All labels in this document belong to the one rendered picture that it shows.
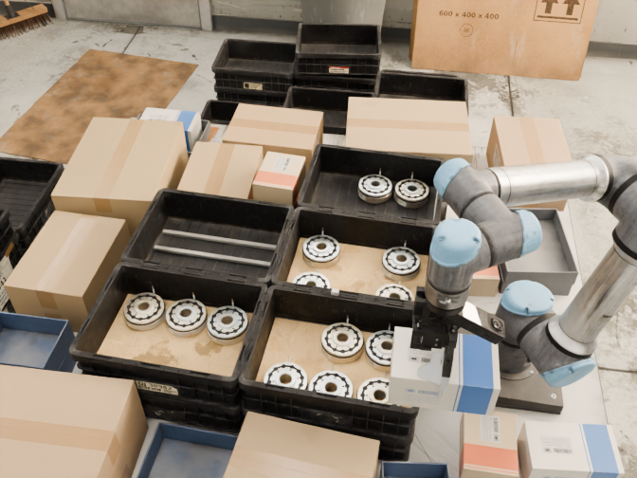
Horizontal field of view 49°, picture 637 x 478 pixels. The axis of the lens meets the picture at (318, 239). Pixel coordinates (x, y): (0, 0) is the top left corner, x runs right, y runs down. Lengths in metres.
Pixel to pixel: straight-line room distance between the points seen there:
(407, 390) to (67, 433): 0.72
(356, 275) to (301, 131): 0.65
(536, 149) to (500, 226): 1.22
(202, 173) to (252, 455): 0.98
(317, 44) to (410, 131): 1.40
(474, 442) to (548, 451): 0.16
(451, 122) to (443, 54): 2.07
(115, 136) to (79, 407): 1.01
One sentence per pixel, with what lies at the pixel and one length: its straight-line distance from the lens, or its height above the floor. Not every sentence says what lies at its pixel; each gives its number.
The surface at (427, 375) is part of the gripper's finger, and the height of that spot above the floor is 1.16.
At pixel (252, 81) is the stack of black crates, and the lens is 3.45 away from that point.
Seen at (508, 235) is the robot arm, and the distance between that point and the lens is 1.17.
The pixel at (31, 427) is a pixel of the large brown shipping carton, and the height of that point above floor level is 0.90.
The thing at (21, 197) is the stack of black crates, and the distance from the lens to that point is 3.05.
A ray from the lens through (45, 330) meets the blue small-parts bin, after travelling 1.95.
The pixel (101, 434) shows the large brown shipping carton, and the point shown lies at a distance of 1.58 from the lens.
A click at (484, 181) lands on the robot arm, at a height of 1.44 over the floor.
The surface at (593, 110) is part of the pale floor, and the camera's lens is 4.30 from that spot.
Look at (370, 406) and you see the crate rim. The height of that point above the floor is 0.93.
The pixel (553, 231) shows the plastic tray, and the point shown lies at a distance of 2.24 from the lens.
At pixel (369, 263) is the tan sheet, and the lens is 1.93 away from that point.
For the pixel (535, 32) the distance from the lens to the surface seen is 4.44.
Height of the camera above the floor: 2.21
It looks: 44 degrees down
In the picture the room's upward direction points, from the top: straight up
